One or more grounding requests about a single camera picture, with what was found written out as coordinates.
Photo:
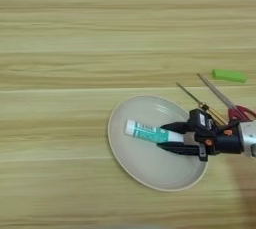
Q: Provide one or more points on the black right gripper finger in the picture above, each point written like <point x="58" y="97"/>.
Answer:
<point x="181" y="149"/>
<point x="178" y="127"/>

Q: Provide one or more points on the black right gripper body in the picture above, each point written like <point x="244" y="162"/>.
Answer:
<point x="226" y="143"/>

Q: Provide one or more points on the teal and white glue stick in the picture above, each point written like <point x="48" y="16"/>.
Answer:
<point x="150" y="132"/>

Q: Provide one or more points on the green eraser block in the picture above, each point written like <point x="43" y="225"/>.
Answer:
<point x="230" y="75"/>

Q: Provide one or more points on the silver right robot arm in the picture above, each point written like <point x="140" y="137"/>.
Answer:
<point x="248" y="138"/>

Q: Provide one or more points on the white round plate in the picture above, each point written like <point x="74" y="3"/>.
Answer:
<point x="150" y="163"/>

